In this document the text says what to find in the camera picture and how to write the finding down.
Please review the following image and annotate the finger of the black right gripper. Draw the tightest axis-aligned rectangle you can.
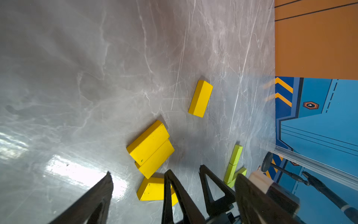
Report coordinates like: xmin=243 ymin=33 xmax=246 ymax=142
xmin=161 ymin=170 xmax=206 ymax=224
xmin=199 ymin=165 xmax=235 ymax=216

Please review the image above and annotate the yellow long block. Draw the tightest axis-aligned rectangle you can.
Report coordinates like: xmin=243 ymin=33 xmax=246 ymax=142
xmin=126 ymin=120 xmax=170 ymax=166
xmin=188 ymin=80 xmax=213 ymax=118
xmin=135 ymin=140 xmax=174 ymax=179
xmin=137 ymin=177 xmax=164 ymax=201

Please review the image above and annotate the black microphone stand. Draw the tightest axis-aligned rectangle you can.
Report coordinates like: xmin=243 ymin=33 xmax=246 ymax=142
xmin=261 ymin=152 xmax=358 ymax=224

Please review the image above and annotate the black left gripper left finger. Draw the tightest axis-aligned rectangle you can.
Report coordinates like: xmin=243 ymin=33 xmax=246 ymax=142
xmin=51 ymin=172 xmax=114 ymax=224

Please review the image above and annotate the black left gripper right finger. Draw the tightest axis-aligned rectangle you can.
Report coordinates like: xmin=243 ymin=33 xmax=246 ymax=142
xmin=235 ymin=175 xmax=299 ymax=224

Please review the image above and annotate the lime green long block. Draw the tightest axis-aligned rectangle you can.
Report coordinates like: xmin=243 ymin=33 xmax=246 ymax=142
xmin=229 ymin=144 xmax=243 ymax=166
xmin=227 ymin=167 xmax=247 ymax=188
xmin=224 ymin=163 xmax=237 ymax=184

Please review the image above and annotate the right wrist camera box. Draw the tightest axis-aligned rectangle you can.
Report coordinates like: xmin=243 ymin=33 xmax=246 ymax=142
xmin=249 ymin=171 xmax=300 ymax=216

